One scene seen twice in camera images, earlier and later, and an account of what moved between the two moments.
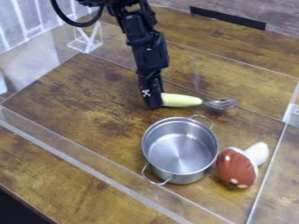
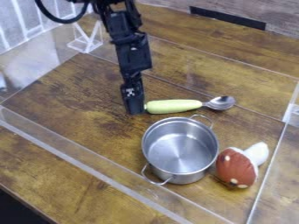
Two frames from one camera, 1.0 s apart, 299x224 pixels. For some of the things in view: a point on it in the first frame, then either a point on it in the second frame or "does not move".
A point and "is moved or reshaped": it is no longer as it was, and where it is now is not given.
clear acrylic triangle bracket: (89, 37) does not move
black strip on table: (204, 12) does not move
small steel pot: (182, 150) does not move
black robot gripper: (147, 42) to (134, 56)
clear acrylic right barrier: (276, 205) does not move
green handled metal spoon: (184, 100) is moved or reshaped
